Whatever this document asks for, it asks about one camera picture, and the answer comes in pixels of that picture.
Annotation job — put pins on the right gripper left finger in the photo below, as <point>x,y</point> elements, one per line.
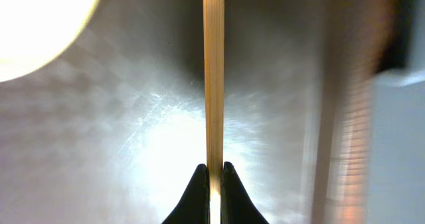
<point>193,206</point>

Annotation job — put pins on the brown plastic serving tray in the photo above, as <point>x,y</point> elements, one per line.
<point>113,129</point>

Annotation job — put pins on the yellow round plate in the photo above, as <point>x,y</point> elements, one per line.
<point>35,32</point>

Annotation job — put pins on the wooden chopstick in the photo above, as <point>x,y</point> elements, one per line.
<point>214,206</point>
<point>216,46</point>

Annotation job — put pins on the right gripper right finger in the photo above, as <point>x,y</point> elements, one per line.
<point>236,206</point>

